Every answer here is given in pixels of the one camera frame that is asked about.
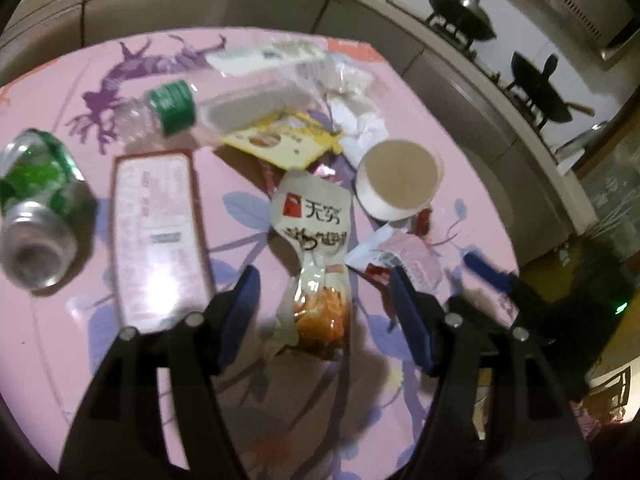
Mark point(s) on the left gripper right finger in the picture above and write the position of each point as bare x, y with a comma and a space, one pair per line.
497, 412

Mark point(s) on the grey kitchen cabinet counter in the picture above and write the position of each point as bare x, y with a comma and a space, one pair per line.
539, 206

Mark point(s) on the black wok wooden handle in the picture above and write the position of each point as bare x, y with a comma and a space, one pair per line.
532, 91

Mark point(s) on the white tissue pack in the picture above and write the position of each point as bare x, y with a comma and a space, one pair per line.
334, 73

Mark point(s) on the white paper cup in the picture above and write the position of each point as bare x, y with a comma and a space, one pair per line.
396, 179

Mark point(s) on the pink patterned tablecloth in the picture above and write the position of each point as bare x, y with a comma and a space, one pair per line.
296, 417

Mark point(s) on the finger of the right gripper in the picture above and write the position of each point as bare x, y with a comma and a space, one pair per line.
496, 278

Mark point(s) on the black wok with lid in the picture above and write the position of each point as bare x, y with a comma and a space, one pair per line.
460, 22

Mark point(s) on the green crushed soda can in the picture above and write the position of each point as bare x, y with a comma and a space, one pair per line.
48, 212

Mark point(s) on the crumpled white tissue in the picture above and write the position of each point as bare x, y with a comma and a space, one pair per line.
359, 125

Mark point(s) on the white snack bag orange contents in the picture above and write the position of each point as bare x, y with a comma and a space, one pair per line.
313, 216

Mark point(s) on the pink red-edged carton box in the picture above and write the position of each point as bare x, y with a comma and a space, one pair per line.
159, 263

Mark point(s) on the yellow snack wrapper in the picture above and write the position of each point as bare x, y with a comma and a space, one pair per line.
288, 140

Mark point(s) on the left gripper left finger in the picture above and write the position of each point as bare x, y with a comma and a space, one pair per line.
117, 432

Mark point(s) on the clear green-capped plastic bottle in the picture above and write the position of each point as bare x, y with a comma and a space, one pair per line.
234, 89

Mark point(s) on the red white small wrapper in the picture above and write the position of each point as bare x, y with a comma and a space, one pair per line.
400, 243

